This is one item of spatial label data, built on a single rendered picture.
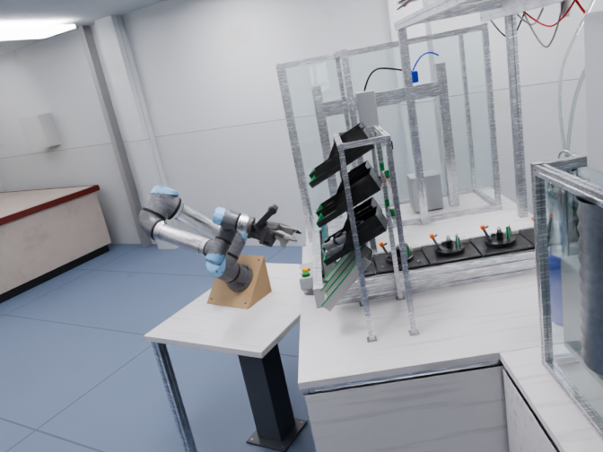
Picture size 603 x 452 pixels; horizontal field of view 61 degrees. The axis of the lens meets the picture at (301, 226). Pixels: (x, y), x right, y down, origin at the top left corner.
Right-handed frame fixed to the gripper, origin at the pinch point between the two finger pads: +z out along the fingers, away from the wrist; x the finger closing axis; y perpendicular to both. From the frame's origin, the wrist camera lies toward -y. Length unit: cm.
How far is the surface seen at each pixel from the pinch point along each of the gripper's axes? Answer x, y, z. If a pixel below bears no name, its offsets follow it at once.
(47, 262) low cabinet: -338, 273, -330
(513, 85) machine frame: -120, -75, 83
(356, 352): 18, 33, 36
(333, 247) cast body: -0.1, 0.9, 15.4
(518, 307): -9, 6, 94
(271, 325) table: -9, 50, -2
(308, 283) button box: -37, 38, 8
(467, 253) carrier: -45, 2, 76
